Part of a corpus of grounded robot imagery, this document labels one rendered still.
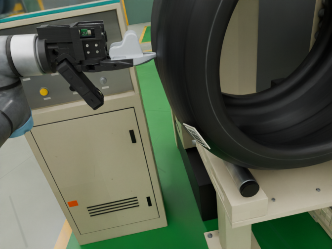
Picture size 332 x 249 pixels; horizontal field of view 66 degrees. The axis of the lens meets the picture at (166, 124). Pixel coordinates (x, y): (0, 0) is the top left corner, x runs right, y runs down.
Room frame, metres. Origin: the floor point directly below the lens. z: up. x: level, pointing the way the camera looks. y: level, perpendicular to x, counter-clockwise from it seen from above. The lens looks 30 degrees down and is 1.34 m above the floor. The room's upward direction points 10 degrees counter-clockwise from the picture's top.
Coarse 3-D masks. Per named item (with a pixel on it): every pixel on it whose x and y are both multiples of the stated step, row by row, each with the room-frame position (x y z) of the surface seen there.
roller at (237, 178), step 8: (232, 168) 0.47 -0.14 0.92; (240, 168) 0.45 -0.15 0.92; (232, 176) 0.45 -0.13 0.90; (240, 176) 0.43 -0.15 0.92; (248, 176) 0.43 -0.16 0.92; (240, 184) 0.41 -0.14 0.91; (248, 184) 0.41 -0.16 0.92; (256, 184) 0.41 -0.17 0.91; (240, 192) 0.41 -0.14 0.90; (248, 192) 0.40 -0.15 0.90; (256, 192) 0.40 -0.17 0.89
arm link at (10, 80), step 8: (0, 40) 0.48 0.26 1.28; (8, 40) 0.48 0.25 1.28; (0, 48) 0.47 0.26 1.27; (8, 48) 0.47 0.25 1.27; (0, 56) 0.46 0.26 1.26; (8, 56) 0.47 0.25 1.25; (0, 64) 0.46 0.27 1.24; (8, 64) 0.46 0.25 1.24; (0, 72) 0.47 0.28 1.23; (8, 72) 0.47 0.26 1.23; (16, 72) 0.47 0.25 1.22; (0, 80) 0.47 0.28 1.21; (8, 80) 0.48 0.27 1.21; (16, 80) 0.49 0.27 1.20
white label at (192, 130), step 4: (184, 124) 0.43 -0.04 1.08; (188, 128) 0.42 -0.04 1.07; (192, 128) 0.40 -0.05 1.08; (192, 132) 0.42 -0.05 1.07; (196, 132) 0.40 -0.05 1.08; (196, 136) 0.41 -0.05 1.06; (200, 136) 0.40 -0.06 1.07; (196, 140) 0.43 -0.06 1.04; (200, 140) 0.41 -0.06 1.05; (204, 140) 0.40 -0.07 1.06; (204, 144) 0.41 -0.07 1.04; (208, 148) 0.40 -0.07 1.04
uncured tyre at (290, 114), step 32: (160, 0) 0.52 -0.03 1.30; (192, 0) 0.41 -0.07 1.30; (224, 0) 0.40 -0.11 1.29; (160, 32) 0.46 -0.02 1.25; (192, 32) 0.40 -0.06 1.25; (224, 32) 0.40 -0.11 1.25; (320, 32) 0.72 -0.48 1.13; (160, 64) 0.46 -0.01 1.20; (192, 64) 0.40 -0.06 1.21; (320, 64) 0.70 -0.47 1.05; (192, 96) 0.40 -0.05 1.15; (224, 96) 0.68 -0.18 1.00; (256, 96) 0.69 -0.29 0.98; (288, 96) 0.69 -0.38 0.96; (320, 96) 0.65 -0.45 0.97; (224, 128) 0.40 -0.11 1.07; (256, 128) 0.62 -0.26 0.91; (288, 128) 0.59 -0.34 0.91; (320, 128) 0.54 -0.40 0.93; (224, 160) 0.44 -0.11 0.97; (256, 160) 0.41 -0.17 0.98; (288, 160) 0.41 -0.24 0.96; (320, 160) 0.42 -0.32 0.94
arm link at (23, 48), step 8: (16, 40) 0.48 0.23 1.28; (24, 40) 0.48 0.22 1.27; (32, 40) 0.48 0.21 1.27; (16, 48) 0.47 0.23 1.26; (24, 48) 0.47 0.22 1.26; (32, 48) 0.47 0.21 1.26; (16, 56) 0.47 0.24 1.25; (24, 56) 0.47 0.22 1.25; (32, 56) 0.47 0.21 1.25; (16, 64) 0.46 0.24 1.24; (24, 64) 0.47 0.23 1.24; (32, 64) 0.47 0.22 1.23; (40, 64) 0.47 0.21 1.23; (24, 72) 0.47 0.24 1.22; (32, 72) 0.47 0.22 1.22; (40, 72) 0.48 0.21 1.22
